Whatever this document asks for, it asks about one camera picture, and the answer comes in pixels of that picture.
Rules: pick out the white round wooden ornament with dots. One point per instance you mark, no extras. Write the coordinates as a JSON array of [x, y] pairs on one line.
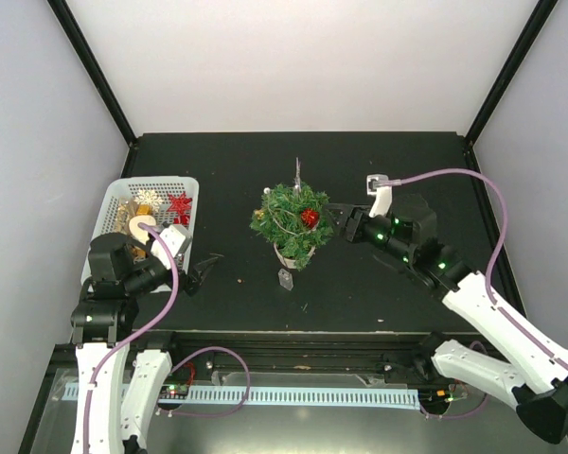
[[135, 229]]

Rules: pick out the small green christmas tree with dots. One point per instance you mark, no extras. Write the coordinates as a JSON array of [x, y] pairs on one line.
[[283, 228]]

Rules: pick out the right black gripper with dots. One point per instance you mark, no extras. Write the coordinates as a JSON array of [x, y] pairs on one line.
[[350, 215]]

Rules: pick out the white plastic basket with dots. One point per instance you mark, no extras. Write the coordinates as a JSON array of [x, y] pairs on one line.
[[123, 197]]

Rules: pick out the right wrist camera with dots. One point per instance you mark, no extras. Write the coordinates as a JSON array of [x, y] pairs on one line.
[[378, 187]]

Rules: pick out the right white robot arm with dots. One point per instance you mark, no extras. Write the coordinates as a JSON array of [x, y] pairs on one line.
[[532, 375]]

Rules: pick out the silver red star ornament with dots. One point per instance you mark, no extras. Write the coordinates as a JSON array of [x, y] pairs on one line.
[[297, 182]]

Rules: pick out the white snowflake ornament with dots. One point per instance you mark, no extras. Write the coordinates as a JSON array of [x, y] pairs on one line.
[[149, 198]]

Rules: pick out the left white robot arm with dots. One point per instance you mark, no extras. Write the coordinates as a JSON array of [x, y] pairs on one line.
[[114, 417]]

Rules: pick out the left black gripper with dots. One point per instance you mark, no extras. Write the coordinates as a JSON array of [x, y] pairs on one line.
[[191, 282]]

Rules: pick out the light blue cable duct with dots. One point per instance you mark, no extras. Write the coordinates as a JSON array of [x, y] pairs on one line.
[[398, 399]]

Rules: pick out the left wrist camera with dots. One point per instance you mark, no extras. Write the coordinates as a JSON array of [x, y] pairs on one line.
[[177, 239]]

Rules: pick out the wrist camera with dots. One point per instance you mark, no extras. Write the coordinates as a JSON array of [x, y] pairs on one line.
[[378, 187], [177, 239]]

